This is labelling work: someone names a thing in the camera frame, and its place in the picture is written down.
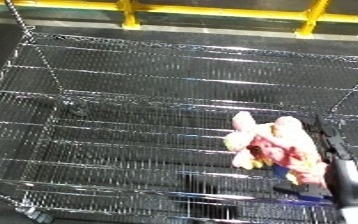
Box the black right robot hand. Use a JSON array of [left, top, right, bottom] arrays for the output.
[[271, 114, 358, 210]]

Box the pink soft toy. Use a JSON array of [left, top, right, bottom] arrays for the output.
[[221, 110, 332, 190]]

